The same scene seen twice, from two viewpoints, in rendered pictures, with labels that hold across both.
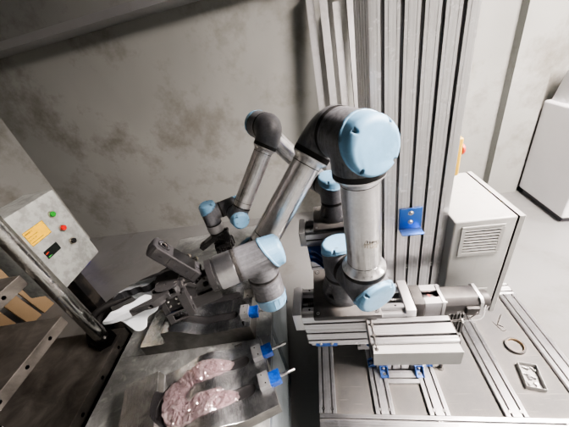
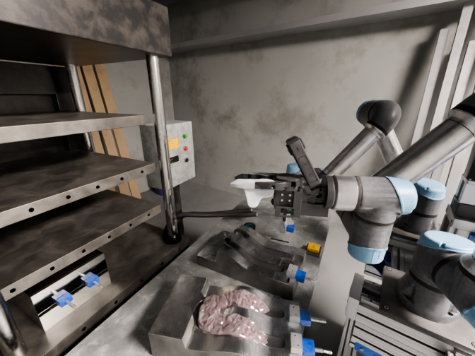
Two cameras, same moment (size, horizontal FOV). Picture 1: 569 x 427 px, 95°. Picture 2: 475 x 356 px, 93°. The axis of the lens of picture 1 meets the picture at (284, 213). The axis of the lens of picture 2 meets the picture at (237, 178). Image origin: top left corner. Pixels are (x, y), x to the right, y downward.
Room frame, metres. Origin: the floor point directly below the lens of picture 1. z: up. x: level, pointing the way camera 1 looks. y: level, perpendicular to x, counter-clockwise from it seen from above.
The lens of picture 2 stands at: (-0.05, 0.19, 1.63)
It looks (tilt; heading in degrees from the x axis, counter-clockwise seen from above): 20 degrees down; 22
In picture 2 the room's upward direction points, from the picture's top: straight up
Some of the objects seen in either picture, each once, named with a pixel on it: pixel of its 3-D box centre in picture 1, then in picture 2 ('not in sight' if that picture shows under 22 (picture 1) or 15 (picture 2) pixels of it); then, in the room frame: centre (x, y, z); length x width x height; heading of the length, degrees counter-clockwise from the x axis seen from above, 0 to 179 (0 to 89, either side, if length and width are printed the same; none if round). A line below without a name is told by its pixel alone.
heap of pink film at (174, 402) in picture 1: (197, 389); (233, 311); (0.50, 0.43, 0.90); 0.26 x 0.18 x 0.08; 102
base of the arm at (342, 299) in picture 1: (342, 280); (429, 287); (0.65, -0.15, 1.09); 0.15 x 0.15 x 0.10
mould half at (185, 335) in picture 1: (201, 312); (251, 253); (0.85, 0.48, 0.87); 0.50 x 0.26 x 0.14; 85
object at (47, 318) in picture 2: not in sight; (46, 268); (0.38, 1.33, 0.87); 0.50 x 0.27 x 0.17; 85
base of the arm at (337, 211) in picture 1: (333, 207); (419, 218); (1.13, -0.25, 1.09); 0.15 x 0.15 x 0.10
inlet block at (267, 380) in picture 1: (277, 376); (310, 348); (0.50, 0.16, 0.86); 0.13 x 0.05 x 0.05; 102
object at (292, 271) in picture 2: (256, 311); (302, 277); (0.77, 0.22, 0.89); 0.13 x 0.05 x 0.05; 85
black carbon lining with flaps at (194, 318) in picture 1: (200, 307); (253, 247); (0.84, 0.47, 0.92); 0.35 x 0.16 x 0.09; 85
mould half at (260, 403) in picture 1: (201, 397); (232, 321); (0.49, 0.43, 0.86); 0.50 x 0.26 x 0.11; 102
